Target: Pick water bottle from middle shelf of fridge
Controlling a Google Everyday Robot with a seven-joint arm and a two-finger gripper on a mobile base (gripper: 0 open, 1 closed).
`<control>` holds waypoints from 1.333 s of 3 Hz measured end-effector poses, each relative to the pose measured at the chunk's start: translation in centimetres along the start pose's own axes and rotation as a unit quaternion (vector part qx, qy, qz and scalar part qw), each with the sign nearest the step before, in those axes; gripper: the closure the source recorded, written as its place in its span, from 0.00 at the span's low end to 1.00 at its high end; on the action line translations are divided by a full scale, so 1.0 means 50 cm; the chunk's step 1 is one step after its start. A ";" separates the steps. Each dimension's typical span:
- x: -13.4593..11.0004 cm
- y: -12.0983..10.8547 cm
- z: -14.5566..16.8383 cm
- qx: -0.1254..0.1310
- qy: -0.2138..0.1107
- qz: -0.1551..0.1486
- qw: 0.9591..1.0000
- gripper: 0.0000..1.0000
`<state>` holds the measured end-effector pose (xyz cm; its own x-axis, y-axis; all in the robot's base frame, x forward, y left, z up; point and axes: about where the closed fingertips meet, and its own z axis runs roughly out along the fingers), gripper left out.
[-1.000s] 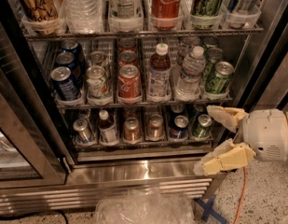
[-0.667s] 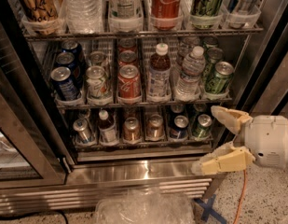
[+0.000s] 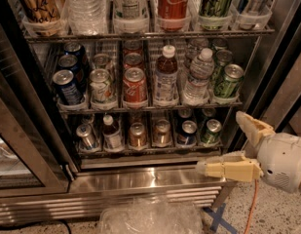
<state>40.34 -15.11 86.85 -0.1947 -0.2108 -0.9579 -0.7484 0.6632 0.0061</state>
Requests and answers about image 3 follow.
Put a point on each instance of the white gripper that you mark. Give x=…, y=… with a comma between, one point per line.
x=282, y=160

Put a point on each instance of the clear water bottle front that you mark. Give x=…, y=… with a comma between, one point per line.
x=200, y=70

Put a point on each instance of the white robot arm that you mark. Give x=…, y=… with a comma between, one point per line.
x=277, y=157

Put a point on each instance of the green can bottom shelf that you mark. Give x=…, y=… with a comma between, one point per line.
x=211, y=132

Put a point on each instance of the blue can bottom shelf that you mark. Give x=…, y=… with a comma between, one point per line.
x=186, y=133

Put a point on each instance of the green LaCroix can middle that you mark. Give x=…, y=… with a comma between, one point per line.
x=221, y=59

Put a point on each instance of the brown tea bottle middle shelf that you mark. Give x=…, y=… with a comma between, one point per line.
x=165, y=74

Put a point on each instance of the brown tea bottle shelf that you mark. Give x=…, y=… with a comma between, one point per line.
x=165, y=74
x=112, y=133

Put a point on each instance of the clear water bottle behind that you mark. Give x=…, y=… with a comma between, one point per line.
x=194, y=48

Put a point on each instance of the brown tea bottle bottom shelf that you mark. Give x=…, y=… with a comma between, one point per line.
x=112, y=133

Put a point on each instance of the red Coke can middle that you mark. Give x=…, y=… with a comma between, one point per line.
x=133, y=60

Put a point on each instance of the red coke can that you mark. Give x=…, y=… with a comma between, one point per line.
x=133, y=46
x=133, y=60
x=135, y=88

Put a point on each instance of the green LaCroix can top shelf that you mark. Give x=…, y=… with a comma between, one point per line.
x=214, y=14

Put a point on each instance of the stainless steel fridge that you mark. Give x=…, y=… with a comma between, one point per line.
x=100, y=178

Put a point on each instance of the silver blue can top shelf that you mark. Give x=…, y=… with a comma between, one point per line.
x=252, y=14

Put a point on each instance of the silver can bottom shelf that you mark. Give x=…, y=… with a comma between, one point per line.
x=86, y=134

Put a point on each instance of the red Coca-Cola can top shelf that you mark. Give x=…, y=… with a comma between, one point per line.
x=172, y=14

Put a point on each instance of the white labelled bottle top shelf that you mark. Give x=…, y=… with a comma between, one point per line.
x=130, y=16

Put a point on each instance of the blue Pepsi can middle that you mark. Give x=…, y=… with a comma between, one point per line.
x=71, y=63

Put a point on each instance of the blue pepsi can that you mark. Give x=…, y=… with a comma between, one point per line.
x=67, y=87
x=71, y=63
x=78, y=50

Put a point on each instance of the clear water bottle top shelf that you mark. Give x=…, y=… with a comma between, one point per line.
x=86, y=17

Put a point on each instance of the glass fridge door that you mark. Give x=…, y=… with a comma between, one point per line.
x=35, y=170

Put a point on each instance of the peach LaCroix can top shelf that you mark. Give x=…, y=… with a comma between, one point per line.
x=43, y=16

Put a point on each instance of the blue tape cross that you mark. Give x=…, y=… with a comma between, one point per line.
x=218, y=220

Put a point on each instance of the green LaCroix can front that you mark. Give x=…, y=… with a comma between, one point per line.
x=229, y=81

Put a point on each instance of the copper can bottom right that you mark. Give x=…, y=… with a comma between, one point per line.
x=162, y=132

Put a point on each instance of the copper can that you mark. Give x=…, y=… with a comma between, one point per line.
x=137, y=135
x=162, y=132

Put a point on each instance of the green LaCroix can back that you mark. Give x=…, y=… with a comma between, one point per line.
x=218, y=44

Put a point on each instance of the copper can bottom left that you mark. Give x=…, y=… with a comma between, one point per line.
x=137, y=135

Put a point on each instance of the clear plastic bin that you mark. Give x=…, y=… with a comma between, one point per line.
x=151, y=217

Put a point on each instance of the red Coke can front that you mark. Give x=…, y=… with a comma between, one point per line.
x=135, y=88

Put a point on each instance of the red Coke can back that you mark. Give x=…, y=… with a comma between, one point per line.
x=133, y=46

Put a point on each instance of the white green can front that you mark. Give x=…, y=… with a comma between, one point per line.
x=101, y=85

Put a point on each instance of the white green can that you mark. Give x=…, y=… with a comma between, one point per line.
x=101, y=85
x=103, y=61

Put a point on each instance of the white green can back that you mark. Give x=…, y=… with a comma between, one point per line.
x=103, y=61

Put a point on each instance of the blue Pepsi can front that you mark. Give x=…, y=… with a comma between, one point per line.
x=67, y=87

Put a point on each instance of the blue Pepsi can back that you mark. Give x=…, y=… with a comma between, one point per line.
x=78, y=50

